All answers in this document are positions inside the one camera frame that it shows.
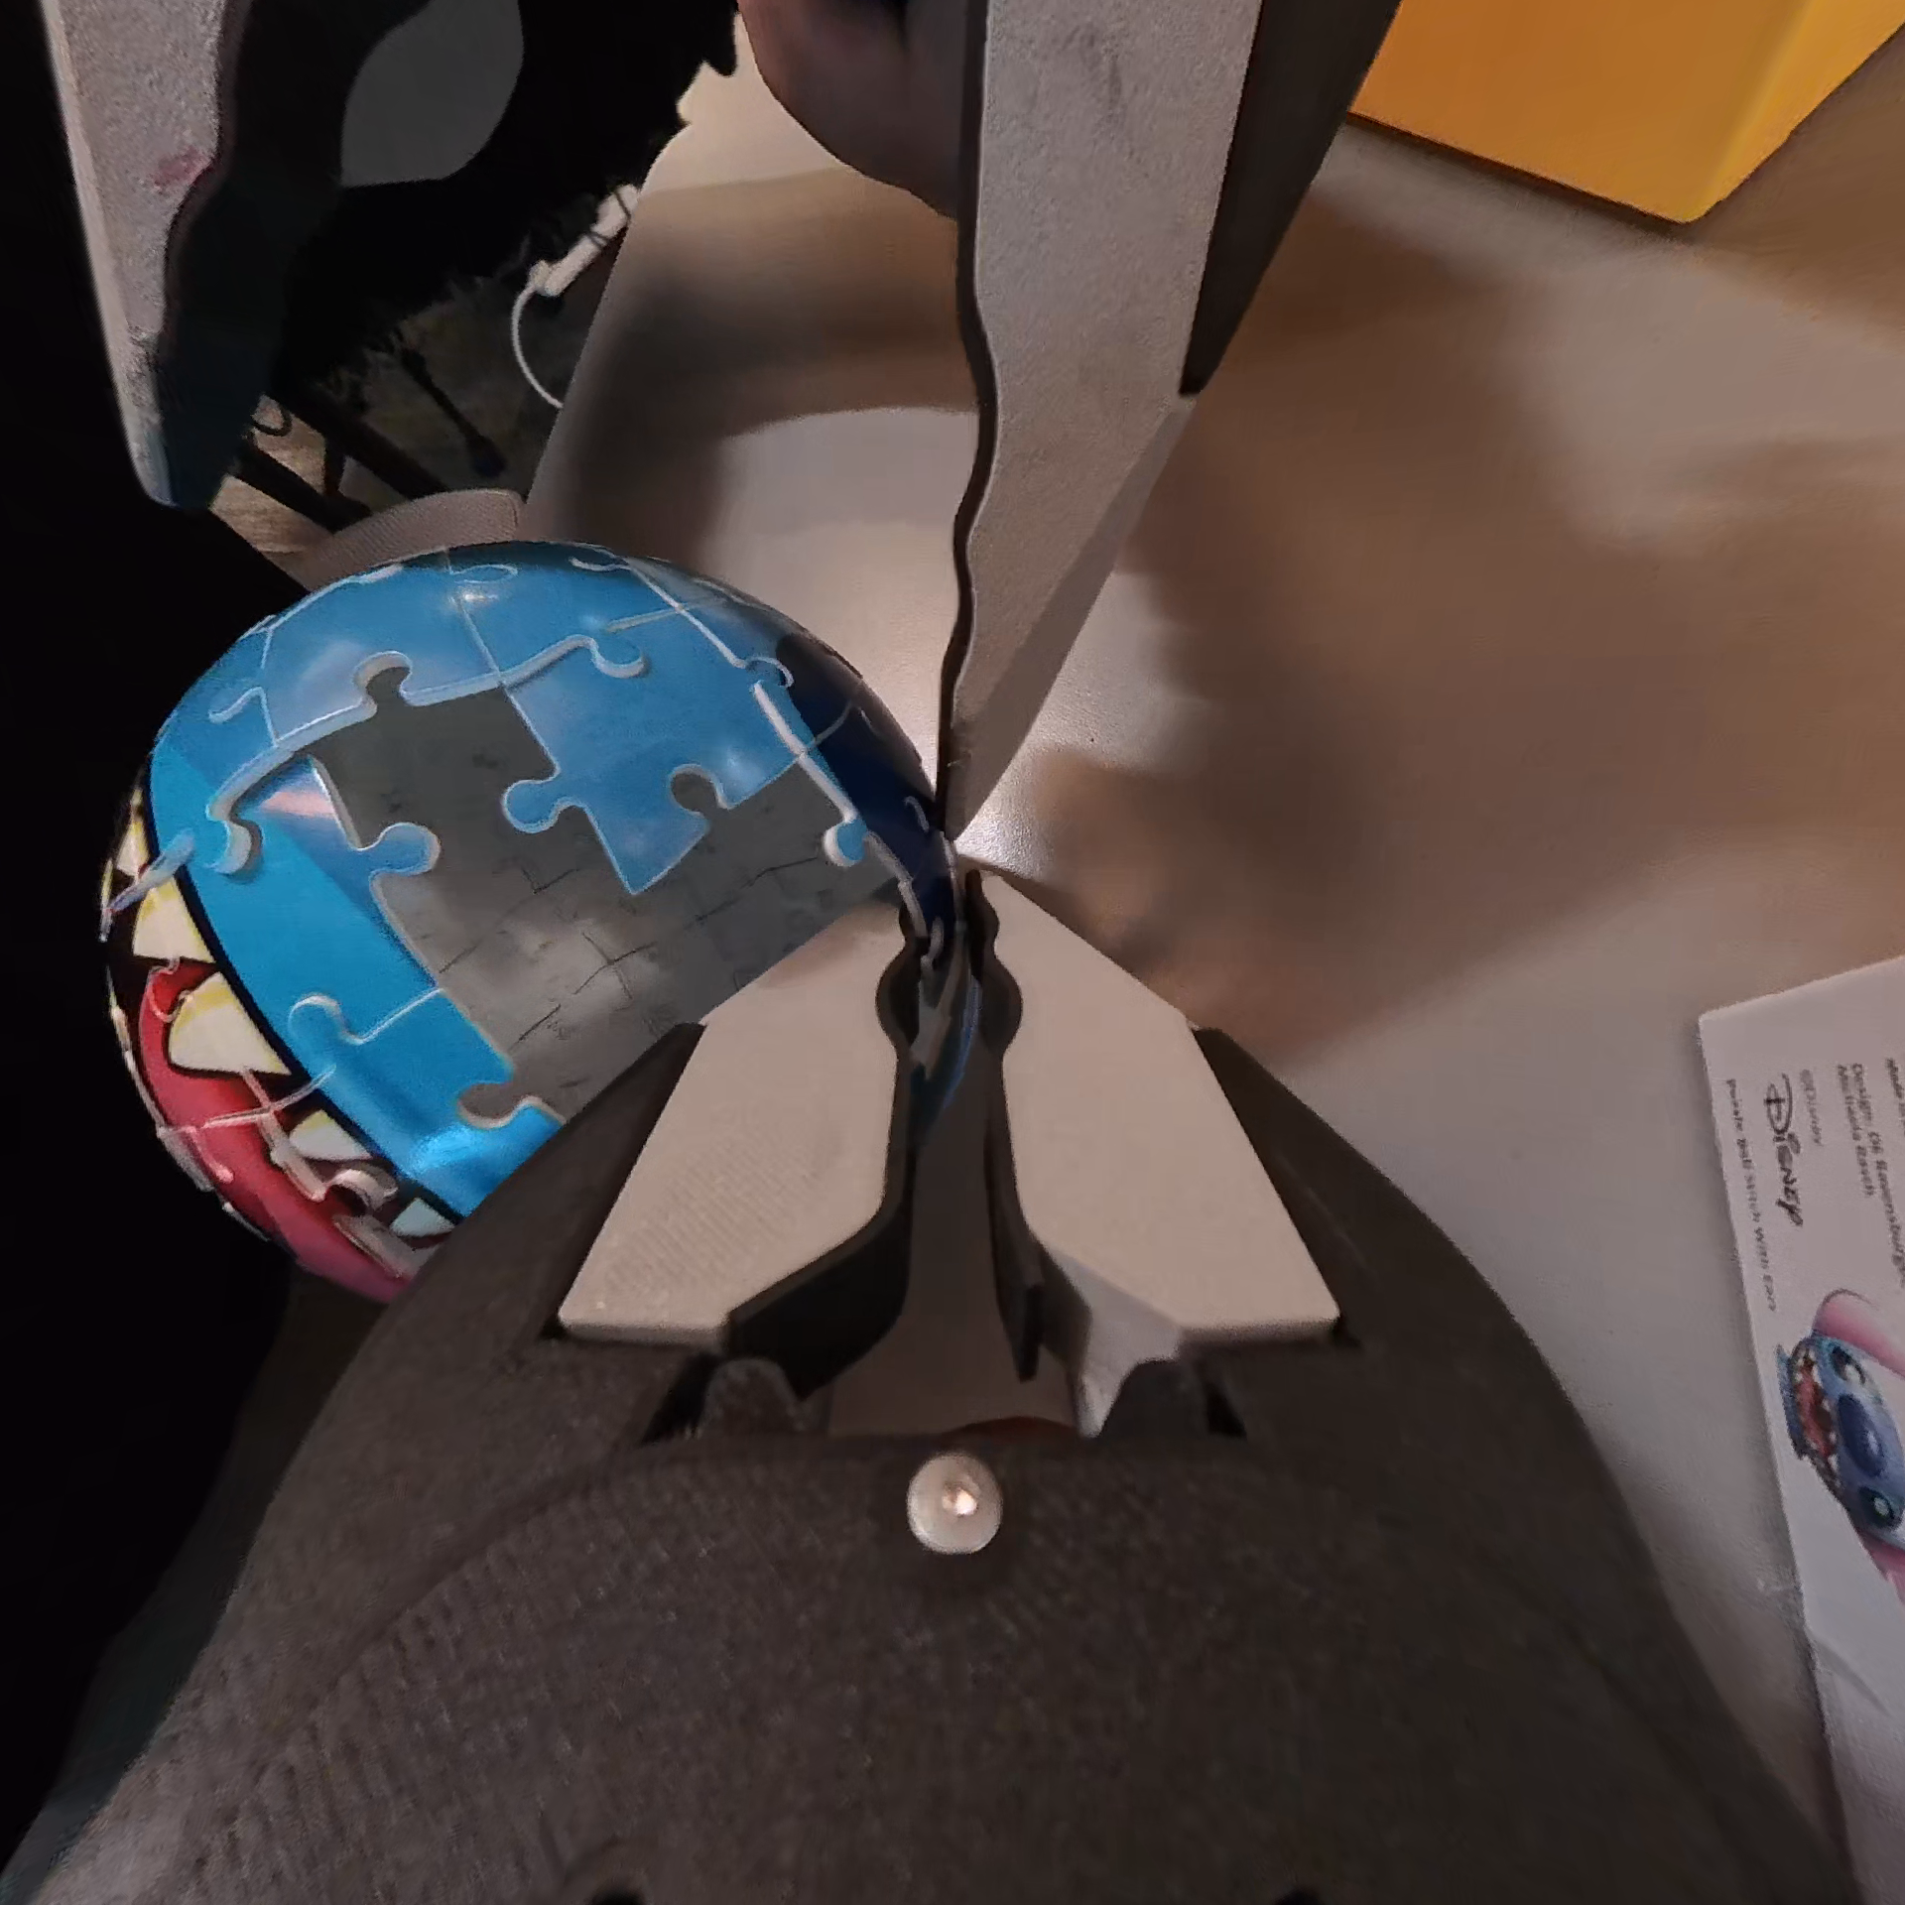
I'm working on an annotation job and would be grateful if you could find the yellow plastic bin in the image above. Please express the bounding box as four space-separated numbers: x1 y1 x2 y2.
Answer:
1348 0 1870 225

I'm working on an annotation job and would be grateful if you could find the blue puzzle ball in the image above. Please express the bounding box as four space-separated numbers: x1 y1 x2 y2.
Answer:
103 541 984 1303

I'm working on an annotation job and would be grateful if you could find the white cable with plug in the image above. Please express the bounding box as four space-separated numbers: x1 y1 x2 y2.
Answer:
511 185 642 411

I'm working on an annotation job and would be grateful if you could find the printed cardboard puzzle box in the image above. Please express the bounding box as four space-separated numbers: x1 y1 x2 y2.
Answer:
1696 958 1905 1905

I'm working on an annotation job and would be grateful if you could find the person's left hand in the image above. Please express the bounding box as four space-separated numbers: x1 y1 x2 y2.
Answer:
744 0 984 220

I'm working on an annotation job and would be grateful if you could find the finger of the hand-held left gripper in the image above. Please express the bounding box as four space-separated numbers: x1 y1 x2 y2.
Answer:
38 0 526 510
936 0 1270 831

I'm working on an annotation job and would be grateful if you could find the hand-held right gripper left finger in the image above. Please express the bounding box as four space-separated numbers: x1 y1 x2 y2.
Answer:
554 905 936 1396

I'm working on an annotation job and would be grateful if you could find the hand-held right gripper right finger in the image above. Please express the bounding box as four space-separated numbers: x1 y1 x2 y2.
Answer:
968 875 1346 1437

